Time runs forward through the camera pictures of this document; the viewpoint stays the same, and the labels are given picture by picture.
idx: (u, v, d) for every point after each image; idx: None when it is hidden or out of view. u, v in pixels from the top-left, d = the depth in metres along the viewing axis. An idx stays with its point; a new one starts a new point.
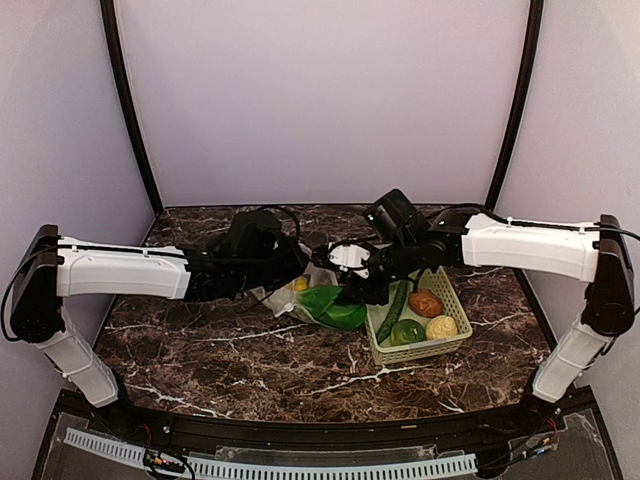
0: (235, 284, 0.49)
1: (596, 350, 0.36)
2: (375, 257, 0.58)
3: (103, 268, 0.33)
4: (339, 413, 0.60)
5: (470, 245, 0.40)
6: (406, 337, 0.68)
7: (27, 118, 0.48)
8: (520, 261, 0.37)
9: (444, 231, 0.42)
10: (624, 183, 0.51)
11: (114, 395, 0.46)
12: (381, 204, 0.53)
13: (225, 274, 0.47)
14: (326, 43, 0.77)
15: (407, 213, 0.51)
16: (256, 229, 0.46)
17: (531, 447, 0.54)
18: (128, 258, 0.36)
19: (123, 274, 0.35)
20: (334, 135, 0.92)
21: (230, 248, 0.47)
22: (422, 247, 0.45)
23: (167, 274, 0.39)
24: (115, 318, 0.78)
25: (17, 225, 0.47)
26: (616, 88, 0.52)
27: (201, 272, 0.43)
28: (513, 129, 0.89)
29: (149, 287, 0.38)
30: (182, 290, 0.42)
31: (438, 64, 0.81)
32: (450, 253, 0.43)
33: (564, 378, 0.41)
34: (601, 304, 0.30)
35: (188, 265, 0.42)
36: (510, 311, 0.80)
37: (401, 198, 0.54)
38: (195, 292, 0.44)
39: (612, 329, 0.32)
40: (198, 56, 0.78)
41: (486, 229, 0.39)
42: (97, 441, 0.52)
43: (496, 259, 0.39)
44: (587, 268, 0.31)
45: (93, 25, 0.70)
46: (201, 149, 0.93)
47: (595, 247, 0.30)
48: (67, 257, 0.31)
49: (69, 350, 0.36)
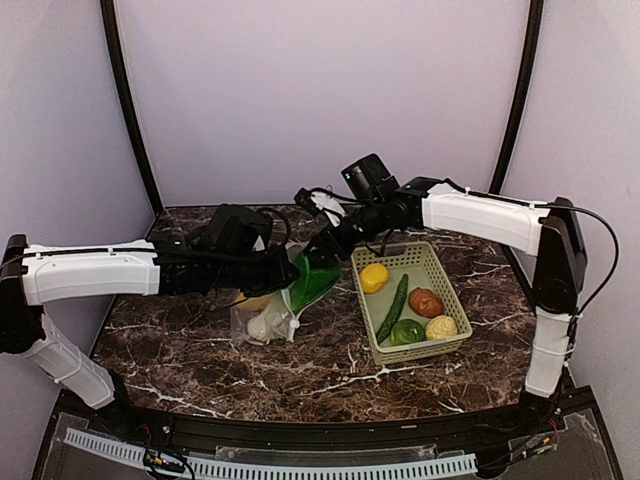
0: (208, 280, 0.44)
1: (567, 334, 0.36)
2: (349, 214, 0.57)
3: (69, 272, 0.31)
4: (339, 413, 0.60)
5: (429, 208, 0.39)
6: (406, 336, 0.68)
7: (26, 119, 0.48)
8: (472, 229, 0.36)
9: (408, 192, 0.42)
10: (623, 184, 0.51)
11: (111, 395, 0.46)
12: (357, 165, 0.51)
13: (200, 268, 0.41)
14: (326, 41, 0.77)
15: (380, 175, 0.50)
16: (238, 222, 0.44)
17: (532, 447, 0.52)
18: (95, 258, 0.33)
19: (93, 275, 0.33)
20: (335, 136, 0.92)
21: (208, 239, 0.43)
22: (387, 206, 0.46)
23: (137, 271, 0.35)
24: (115, 318, 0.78)
25: (16, 225, 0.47)
26: (617, 87, 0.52)
27: (173, 264, 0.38)
28: (513, 129, 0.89)
29: (123, 286, 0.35)
30: (155, 286, 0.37)
31: (438, 64, 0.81)
32: (412, 215, 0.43)
33: (551, 370, 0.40)
34: (544, 279, 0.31)
35: (158, 259, 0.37)
36: (510, 311, 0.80)
37: (377, 162, 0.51)
38: (169, 286, 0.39)
39: (556, 305, 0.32)
40: (199, 56, 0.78)
41: (445, 195, 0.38)
42: (98, 442, 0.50)
43: (451, 224, 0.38)
44: (532, 241, 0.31)
45: (93, 25, 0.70)
46: (201, 149, 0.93)
47: (539, 219, 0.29)
48: (31, 265, 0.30)
49: (54, 355, 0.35)
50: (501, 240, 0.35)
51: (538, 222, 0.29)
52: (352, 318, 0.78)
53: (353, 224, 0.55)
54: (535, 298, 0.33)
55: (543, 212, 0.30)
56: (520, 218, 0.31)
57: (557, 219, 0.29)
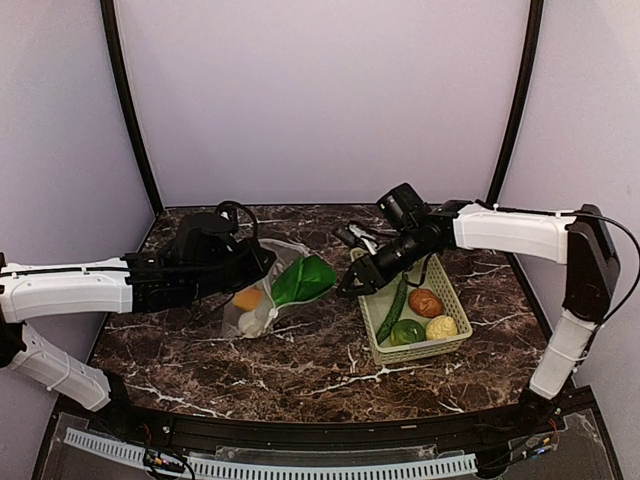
0: (186, 293, 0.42)
1: (586, 342, 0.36)
2: (386, 245, 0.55)
3: (44, 292, 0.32)
4: (339, 413, 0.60)
5: (460, 226, 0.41)
6: (406, 337, 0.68)
7: (27, 119, 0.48)
8: (506, 243, 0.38)
9: (439, 215, 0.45)
10: (623, 184, 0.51)
11: (107, 397, 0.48)
12: (390, 195, 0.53)
13: (172, 283, 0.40)
14: (326, 41, 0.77)
15: (413, 203, 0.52)
16: (202, 233, 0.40)
17: (532, 447, 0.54)
18: (69, 277, 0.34)
19: (67, 295, 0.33)
20: (335, 136, 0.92)
21: (177, 254, 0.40)
22: (420, 230, 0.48)
23: (110, 290, 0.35)
24: (115, 318, 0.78)
25: (16, 226, 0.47)
26: (617, 87, 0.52)
27: (145, 283, 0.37)
28: (513, 129, 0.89)
29: (94, 304, 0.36)
30: (128, 304, 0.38)
31: (438, 64, 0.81)
32: (444, 236, 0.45)
33: (558, 373, 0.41)
34: (577, 286, 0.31)
35: (131, 279, 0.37)
36: (510, 311, 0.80)
37: (408, 189, 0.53)
38: (143, 304, 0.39)
39: (589, 313, 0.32)
40: (198, 55, 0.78)
41: (474, 213, 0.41)
42: (98, 441, 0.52)
43: (487, 242, 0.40)
44: (562, 247, 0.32)
45: (92, 24, 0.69)
46: (202, 149, 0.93)
47: (565, 225, 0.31)
48: (7, 285, 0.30)
49: (39, 364, 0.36)
50: (534, 251, 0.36)
51: (564, 227, 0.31)
52: (352, 318, 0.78)
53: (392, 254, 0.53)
54: (567, 305, 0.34)
55: (568, 220, 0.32)
56: (547, 227, 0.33)
57: (583, 225, 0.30)
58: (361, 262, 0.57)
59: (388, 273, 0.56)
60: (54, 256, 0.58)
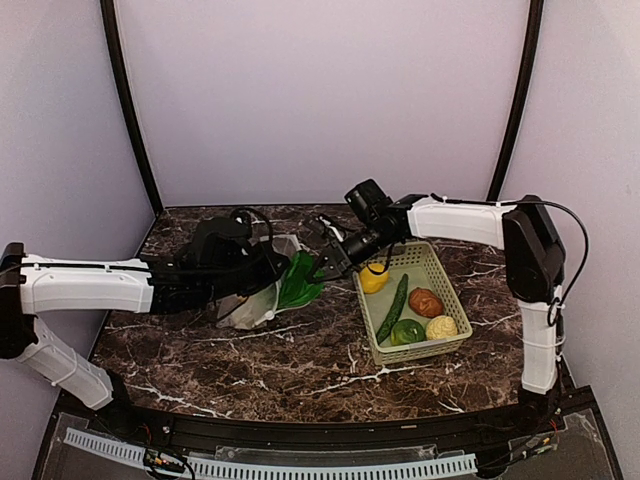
0: (203, 295, 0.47)
1: (552, 324, 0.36)
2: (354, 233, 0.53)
3: (67, 286, 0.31)
4: (339, 413, 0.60)
5: (413, 217, 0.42)
6: (406, 337, 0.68)
7: (26, 118, 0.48)
8: (452, 233, 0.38)
9: (395, 207, 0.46)
10: (624, 184, 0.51)
11: (108, 396, 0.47)
12: (356, 189, 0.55)
13: (192, 287, 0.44)
14: (326, 41, 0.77)
15: (376, 197, 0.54)
16: (218, 238, 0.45)
17: (531, 447, 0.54)
18: (91, 273, 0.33)
19: (86, 290, 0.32)
20: (335, 136, 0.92)
21: (194, 258, 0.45)
22: (380, 219, 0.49)
23: (131, 289, 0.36)
24: (115, 318, 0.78)
25: (16, 226, 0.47)
26: (618, 87, 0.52)
27: (165, 285, 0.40)
28: (513, 129, 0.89)
29: (112, 303, 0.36)
30: (145, 304, 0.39)
31: (438, 63, 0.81)
32: (401, 225, 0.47)
33: (543, 366, 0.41)
34: (516, 270, 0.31)
35: (152, 280, 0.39)
36: (510, 311, 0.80)
37: (373, 185, 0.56)
38: (160, 305, 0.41)
39: (530, 295, 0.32)
40: (198, 54, 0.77)
41: (427, 204, 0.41)
42: (98, 441, 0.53)
43: (435, 233, 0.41)
44: (500, 235, 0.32)
45: (92, 24, 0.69)
46: (202, 148, 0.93)
47: (502, 213, 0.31)
48: (31, 275, 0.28)
49: (48, 358, 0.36)
50: (478, 239, 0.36)
51: (500, 215, 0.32)
52: (352, 318, 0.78)
53: (360, 239, 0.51)
54: (511, 289, 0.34)
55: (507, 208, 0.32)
56: (487, 216, 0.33)
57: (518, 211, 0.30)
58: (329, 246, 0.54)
59: (357, 260, 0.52)
60: (54, 256, 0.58)
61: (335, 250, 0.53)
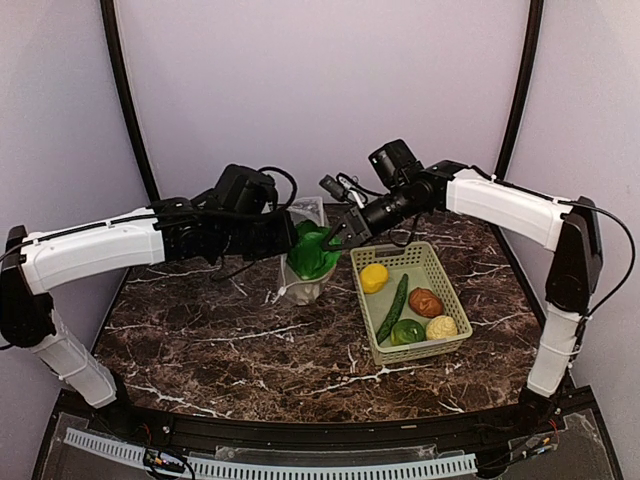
0: (217, 245, 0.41)
1: (574, 335, 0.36)
2: (377, 200, 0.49)
3: (68, 253, 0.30)
4: (339, 413, 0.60)
5: (453, 190, 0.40)
6: (406, 336, 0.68)
7: (26, 118, 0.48)
8: (494, 217, 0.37)
9: (433, 173, 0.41)
10: (624, 184, 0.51)
11: (111, 396, 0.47)
12: (383, 149, 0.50)
13: (208, 230, 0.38)
14: (325, 41, 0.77)
15: (406, 159, 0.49)
16: (248, 182, 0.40)
17: (532, 447, 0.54)
18: (90, 234, 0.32)
19: (93, 254, 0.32)
20: (335, 136, 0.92)
21: (216, 202, 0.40)
22: (412, 186, 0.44)
23: (139, 240, 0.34)
24: (115, 318, 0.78)
25: (17, 226, 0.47)
26: (616, 87, 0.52)
27: (175, 226, 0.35)
28: (513, 129, 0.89)
29: (129, 258, 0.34)
30: (162, 252, 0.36)
31: (437, 64, 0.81)
32: (437, 195, 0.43)
33: (554, 369, 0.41)
34: (561, 276, 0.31)
35: (159, 225, 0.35)
36: (510, 311, 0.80)
37: (402, 146, 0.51)
38: (176, 252, 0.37)
39: (565, 303, 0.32)
40: (199, 54, 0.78)
41: (472, 180, 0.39)
42: (97, 441, 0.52)
43: (473, 210, 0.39)
44: (551, 235, 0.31)
45: (92, 25, 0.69)
46: (202, 148, 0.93)
47: (562, 215, 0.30)
48: (29, 253, 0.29)
49: (61, 351, 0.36)
50: (520, 231, 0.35)
51: (560, 217, 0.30)
52: (352, 318, 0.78)
53: (383, 206, 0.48)
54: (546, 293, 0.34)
55: (564, 208, 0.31)
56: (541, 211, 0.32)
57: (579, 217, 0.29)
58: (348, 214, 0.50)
59: (376, 231, 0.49)
60: None
61: (355, 217, 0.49)
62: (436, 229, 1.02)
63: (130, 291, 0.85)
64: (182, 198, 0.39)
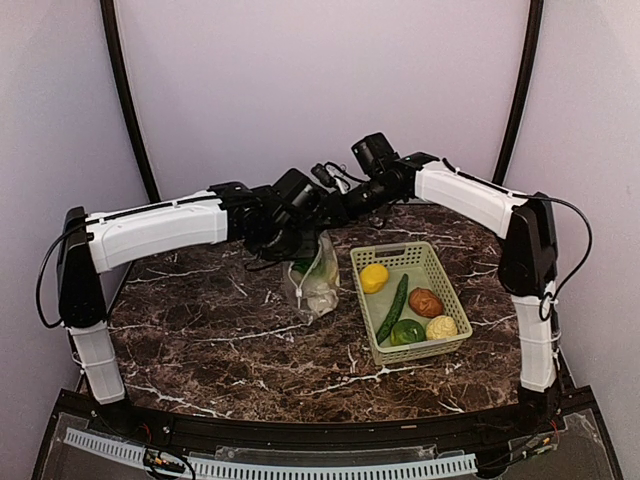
0: (265, 231, 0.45)
1: (545, 321, 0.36)
2: (356, 188, 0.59)
3: (139, 230, 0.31)
4: (339, 413, 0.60)
5: (422, 179, 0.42)
6: (405, 337, 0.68)
7: (26, 119, 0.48)
8: (456, 206, 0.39)
9: (405, 162, 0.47)
10: (623, 184, 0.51)
11: (122, 394, 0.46)
12: (364, 141, 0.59)
13: (267, 215, 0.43)
14: (325, 41, 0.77)
15: (383, 151, 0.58)
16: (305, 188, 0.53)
17: (532, 447, 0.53)
18: (159, 214, 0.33)
19: (158, 231, 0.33)
20: (335, 136, 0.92)
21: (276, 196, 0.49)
22: (387, 175, 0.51)
23: (204, 220, 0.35)
24: (115, 318, 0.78)
25: (17, 226, 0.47)
26: (616, 88, 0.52)
27: (239, 206, 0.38)
28: (513, 130, 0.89)
29: (194, 237, 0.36)
30: (223, 233, 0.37)
31: (437, 64, 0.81)
32: (406, 183, 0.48)
33: (538, 362, 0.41)
34: (511, 263, 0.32)
35: (223, 205, 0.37)
36: (510, 311, 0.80)
37: (381, 138, 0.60)
38: (236, 232, 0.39)
39: (515, 289, 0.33)
40: (199, 54, 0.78)
41: (440, 170, 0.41)
42: (98, 441, 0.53)
43: (438, 199, 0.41)
44: (503, 224, 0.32)
45: (92, 25, 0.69)
46: (202, 148, 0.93)
47: (513, 207, 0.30)
48: (98, 230, 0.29)
49: (96, 339, 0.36)
50: (481, 221, 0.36)
51: (511, 209, 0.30)
52: (352, 318, 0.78)
53: (361, 195, 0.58)
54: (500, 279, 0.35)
55: (517, 200, 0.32)
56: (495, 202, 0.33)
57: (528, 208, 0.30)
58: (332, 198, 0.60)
59: (354, 213, 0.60)
60: None
61: (338, 200, 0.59)
62: (436, 229, 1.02)
63: (130, 291, 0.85)
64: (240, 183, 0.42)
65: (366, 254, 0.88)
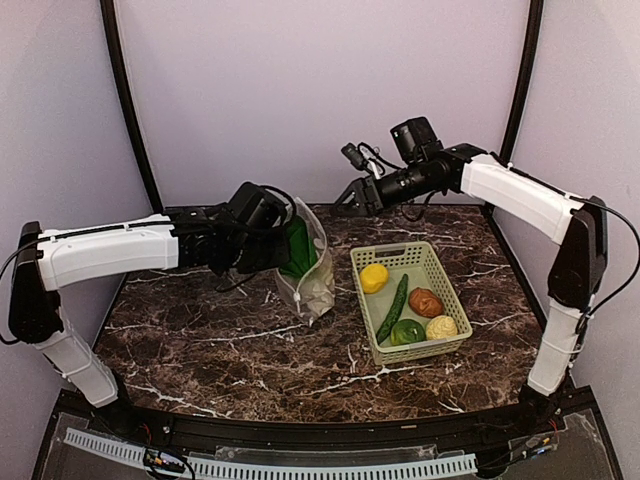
0: (225, 254, 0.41)
1: (576, 332, 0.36)
2: (391, 174, 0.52)
3: (87, 252, 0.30)
4: (339, 413, 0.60)
5: (471, 175, 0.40)
6: (406, 336, 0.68)
7: (26, 119, 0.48)
8: (505, 205, 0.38)
9: (452, 154, 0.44)
10: (623, 184, 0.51)
11: (114, 395, 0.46)
12: (405, 124, 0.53)
13: (220, 240, 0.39)
14: (325, 41, 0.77)
15: (426, 137, 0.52)
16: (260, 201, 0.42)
17: (532, 447, 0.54)
18: (109, 236, 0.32)
19: (107, 255, 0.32)
20: (335, 136, 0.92)
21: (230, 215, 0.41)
22: (430, 164, 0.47)
23: (154, 245, 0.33)
24: (115, 318, 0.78)
25: (17, 226, 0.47)
26: (616, 88, 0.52)
27: (191, 234, 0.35)
28: (512, 129, 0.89)
29: (145, 262, 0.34)
30: (175, 258, 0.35)
31: (437, 64, 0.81)
32: (450, 176, 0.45)
33: (554, 366, 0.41)
34: (565, 268, 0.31)
35: (175, 231, 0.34)
36: (510, 311, 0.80)
37: (424, 123, 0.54)
38: (189, 258, 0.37)
39: (564, 296, 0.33)
40: (199, 54, 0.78)
41: (492, 166, 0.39)
42: (98, 441, 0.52)
43: (486, 196, 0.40)
44: (559, 228, 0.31)
45: (92, 25, 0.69)
46: (203, 148, 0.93)
47: (571, 210, 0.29)
48: (45, 249, 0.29)
49: (68, 347, 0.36)
50: (532, 223, 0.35)
51: (569, 213, 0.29)
52: (352, 318, 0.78)
53: (397, 182, 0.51)
54: (549, 286, 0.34)
55: (574, 204, 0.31)
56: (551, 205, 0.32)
57: (588, 213, 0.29)
58: (361, 185, 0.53)
59: (387, 202, 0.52)
60: None
61: (372, 186, 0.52)
62: (436, 228, 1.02)
63: (130, 291, 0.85)
64: (196, 207, 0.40)
65: (366, 254, 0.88)
